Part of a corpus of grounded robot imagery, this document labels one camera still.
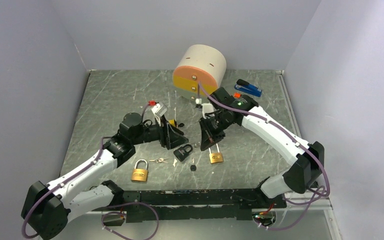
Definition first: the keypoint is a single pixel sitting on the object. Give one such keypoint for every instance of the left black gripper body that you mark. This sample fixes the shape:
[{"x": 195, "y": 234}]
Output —
[{"x": 163, "y": 139}]

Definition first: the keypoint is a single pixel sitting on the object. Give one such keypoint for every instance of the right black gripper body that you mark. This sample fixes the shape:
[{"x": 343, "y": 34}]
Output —
[{"x": 215, "y": 124}]

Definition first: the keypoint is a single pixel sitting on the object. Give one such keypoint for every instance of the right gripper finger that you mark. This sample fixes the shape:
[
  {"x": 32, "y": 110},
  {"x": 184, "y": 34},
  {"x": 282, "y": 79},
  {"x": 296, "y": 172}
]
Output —
[
  {"x": 217, "y": 137},
  {"x": 207, "y": 141}
]

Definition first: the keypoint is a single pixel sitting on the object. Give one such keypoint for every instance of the long shackle brass padlock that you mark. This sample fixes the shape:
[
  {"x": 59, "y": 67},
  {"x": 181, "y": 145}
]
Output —
[{"x": 216, "y": 156}]

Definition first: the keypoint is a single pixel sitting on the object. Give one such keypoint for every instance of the black head key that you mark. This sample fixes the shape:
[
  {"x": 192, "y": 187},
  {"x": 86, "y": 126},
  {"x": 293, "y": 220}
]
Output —
[{"x": 193, "y": 167}]

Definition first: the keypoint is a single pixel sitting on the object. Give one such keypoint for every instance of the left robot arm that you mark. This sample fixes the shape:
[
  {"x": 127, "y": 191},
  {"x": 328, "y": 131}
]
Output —
[{"x": 49, "y": 207}]

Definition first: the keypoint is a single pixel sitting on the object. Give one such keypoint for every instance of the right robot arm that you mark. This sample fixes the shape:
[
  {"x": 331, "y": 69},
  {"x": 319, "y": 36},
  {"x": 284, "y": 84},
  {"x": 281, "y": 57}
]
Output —
[{"x": 305, "y": 160}]

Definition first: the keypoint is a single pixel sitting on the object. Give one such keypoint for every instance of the small yellow padlock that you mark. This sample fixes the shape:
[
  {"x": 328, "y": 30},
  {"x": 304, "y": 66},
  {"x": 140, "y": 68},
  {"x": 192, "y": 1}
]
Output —
[{"x": 176, "y": 124}]

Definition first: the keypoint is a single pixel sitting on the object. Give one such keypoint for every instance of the black padlock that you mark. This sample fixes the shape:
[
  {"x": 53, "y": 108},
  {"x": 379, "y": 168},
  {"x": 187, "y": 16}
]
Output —
[{"x": 183, "y": 152}]

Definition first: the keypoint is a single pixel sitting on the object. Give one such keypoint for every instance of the orange black highlighter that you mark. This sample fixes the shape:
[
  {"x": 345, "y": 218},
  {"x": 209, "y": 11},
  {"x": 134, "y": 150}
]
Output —
[{"x": 237, "y": 95}]

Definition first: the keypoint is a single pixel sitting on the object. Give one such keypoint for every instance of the short shackle brass padlock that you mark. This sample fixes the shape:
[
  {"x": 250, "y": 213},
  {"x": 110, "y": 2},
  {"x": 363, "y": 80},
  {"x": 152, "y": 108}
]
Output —
[{"x": 140, "y": 174}]

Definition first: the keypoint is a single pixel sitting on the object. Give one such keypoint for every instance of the blue black stapler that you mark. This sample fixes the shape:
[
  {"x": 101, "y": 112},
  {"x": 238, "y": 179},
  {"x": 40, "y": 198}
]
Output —
[{"x": 248, "y": 88}]

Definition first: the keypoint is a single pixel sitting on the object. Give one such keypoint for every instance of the round mini drawer cabinet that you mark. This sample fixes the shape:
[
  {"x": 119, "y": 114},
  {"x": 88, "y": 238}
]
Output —
[{"x": 202, "y": 67}]

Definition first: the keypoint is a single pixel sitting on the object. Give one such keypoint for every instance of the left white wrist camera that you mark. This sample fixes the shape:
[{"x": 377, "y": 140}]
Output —
[{"x": 158, "y": 111}]

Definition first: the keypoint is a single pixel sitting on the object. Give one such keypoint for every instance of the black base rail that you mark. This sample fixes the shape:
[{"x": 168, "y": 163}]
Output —
[{"x": 241, "y": 204}]

